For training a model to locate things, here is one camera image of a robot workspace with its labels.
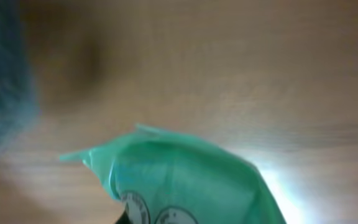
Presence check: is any teal wet wipes packet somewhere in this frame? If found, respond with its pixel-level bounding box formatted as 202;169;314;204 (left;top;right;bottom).
61;125;285;224

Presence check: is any grey plastic basket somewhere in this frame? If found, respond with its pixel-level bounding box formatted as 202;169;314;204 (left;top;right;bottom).
0;0;37;148

